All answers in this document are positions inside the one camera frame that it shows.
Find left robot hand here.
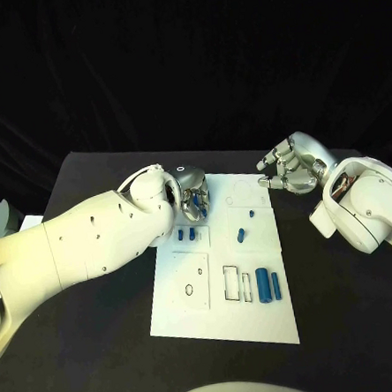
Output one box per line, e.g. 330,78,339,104
166,163,213,224

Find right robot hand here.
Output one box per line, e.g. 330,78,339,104
253,127,341,199

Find white task board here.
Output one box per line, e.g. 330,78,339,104
137,167,301,356

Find thin long blue cylinder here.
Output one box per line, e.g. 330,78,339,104
271,271,283,301

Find thick long blue cylinder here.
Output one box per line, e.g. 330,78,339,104
255,267,273,305

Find white cable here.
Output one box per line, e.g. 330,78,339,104
115,164,167,193

